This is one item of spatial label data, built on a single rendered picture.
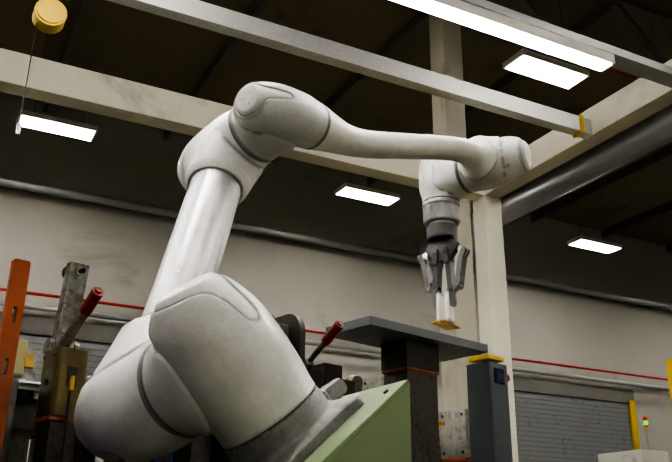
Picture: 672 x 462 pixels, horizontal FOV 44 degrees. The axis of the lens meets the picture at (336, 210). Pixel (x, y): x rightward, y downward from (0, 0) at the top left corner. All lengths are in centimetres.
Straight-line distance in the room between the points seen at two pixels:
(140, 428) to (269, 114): 64
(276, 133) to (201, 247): 28
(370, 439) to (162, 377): 29
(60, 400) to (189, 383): 42
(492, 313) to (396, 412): 510
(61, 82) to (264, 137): 389
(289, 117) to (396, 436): 70
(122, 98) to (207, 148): 385
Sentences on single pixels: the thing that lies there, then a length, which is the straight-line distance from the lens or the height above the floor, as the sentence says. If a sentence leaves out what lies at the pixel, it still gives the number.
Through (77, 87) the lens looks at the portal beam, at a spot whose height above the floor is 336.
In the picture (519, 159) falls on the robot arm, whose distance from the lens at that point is 191.
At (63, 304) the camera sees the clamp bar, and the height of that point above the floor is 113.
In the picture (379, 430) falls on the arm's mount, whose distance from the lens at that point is 112.
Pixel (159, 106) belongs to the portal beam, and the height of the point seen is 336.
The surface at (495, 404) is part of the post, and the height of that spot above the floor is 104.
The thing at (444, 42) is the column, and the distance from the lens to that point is 1099.
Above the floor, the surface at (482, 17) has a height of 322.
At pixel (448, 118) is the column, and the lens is 1043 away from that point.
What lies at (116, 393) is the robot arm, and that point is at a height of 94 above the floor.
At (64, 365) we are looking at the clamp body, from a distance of 152.
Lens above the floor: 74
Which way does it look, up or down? 22 degrees up
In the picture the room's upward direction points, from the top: 1 degrees clockwise
